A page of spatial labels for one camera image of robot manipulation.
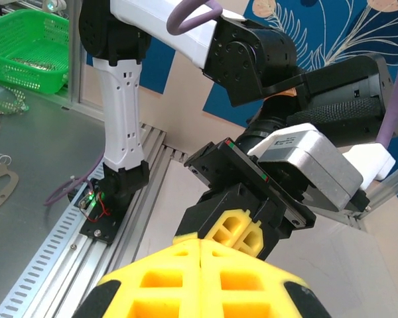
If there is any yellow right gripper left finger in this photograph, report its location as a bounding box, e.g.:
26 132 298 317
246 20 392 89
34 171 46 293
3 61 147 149
74 233 203 318

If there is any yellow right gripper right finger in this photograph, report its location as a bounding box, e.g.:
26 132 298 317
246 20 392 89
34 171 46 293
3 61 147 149
200 240 332 318

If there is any controller board with green light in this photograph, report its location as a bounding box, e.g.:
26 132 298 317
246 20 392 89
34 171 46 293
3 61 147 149
68 180 102 216

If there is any brown flat gasket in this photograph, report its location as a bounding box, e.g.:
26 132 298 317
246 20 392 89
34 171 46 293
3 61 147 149
0 160 20 218

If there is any green plastic basket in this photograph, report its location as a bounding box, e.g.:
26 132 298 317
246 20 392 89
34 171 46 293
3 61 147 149
0 9 70 95

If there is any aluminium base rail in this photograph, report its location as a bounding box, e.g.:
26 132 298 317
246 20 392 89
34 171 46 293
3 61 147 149
29 123 173 318

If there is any aluminium side rail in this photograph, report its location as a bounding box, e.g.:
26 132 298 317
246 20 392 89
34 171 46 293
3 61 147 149
333 207 369 230

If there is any red power wire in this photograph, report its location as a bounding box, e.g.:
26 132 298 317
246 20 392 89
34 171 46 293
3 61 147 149
86 190 112 222

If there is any white slotted cable duct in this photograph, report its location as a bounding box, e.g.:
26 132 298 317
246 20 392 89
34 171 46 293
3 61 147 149
0 162 105 318

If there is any aluminium frame post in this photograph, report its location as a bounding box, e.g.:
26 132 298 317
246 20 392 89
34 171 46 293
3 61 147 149
361 161 398 219
68 19 87 110

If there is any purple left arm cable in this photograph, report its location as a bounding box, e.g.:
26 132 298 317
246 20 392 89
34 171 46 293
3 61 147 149
45 0 398 207

